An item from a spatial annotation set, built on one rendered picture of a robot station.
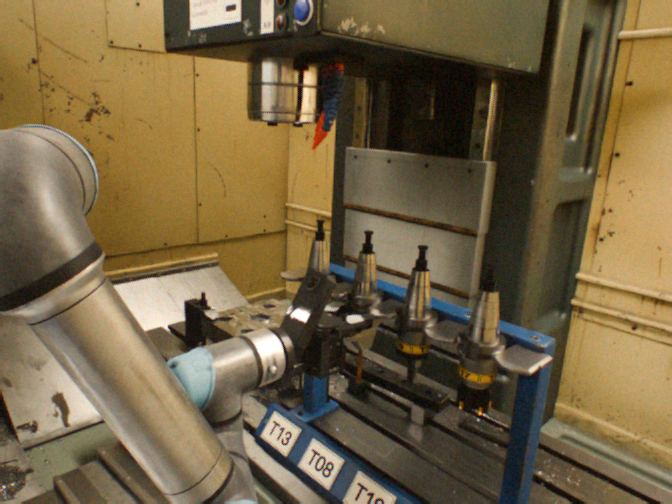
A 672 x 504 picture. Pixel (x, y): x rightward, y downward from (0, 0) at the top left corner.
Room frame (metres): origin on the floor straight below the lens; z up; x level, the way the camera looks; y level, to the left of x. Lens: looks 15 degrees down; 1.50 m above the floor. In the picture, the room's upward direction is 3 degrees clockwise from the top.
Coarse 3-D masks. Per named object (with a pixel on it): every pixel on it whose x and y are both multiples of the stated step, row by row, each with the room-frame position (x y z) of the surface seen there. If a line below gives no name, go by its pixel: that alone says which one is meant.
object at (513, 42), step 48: (288, 0) 0.77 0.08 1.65; (336, 0) 0.74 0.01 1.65; (384, 0) 0.81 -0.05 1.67; (432, 0) 0.89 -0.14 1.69; (480, 0) 0.99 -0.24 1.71; (528, 0) 1.11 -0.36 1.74; (192, 48) 0.97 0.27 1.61; (240, 48) 0.91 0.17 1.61; (288, 48) 0.88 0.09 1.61; (336, 48) 0.85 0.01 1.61; (384, 48) 0.82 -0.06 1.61; (432, 48) 0.90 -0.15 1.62; (480, 48) 1.00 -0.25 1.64; (528, 48) 1.13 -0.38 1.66
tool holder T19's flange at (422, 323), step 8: (400, 312) 0.71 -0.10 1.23; (432, 312) 0.72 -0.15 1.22; (400, 320) 0.70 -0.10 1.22; (408, 320) 0.69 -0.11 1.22; (416, 320) 0.68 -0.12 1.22; (424, 320) 0.68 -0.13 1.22; (432, 320) 0.69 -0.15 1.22; (400, 328) 0.70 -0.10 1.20; (408, 328) 0.69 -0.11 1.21; (416, 328) 0.69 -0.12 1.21
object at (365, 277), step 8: (360, 256) 0.78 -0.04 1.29; (368, 256) 0.78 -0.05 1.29; (360, 264) 0.78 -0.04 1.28; (368, 264) 0.78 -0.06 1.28; (360, 272) 0.78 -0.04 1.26; (368, 272) 0.78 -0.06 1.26; (376, 272) 0.79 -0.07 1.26; (360, 280) 0.78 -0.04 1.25; (368, 280) 0.77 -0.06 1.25; (376, 280) 0.78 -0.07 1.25; (352, 288) 0.79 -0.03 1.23; (360, 288) 0.77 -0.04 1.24; (368, 288) 0.77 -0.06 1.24; (376, 288) 0.78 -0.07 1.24; (368, 296) 0.77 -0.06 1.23
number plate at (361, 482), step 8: (360, 472) 0.69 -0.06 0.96; (360, 480) 0.68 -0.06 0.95; (368, 480) 0.68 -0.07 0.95; (352, 488) 0.68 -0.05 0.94; (360, 488) 0.67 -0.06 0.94; (368, 488) 0.67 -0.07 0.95; (376, 488) 0.66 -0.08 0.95; (384, 488) 0.66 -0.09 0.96; (352, 496) 0.67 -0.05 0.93; (360, 496) 0.67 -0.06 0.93; (368, 496) 0.66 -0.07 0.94; (376, 496) 0.65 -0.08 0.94; (384, 496) 0.65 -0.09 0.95; (392, 496) 0.64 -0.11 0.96
